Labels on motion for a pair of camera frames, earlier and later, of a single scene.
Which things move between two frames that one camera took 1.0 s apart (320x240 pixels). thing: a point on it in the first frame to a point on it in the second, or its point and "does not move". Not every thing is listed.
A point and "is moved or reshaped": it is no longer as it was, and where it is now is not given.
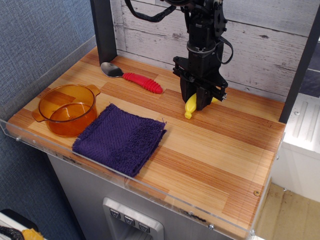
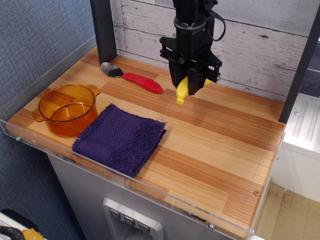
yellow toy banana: x=190 y=105 is moved or reshaped
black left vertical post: x=104 y=30 does not move
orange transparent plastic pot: x=70 y=110 does not move
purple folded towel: x=119 y=139 does not move
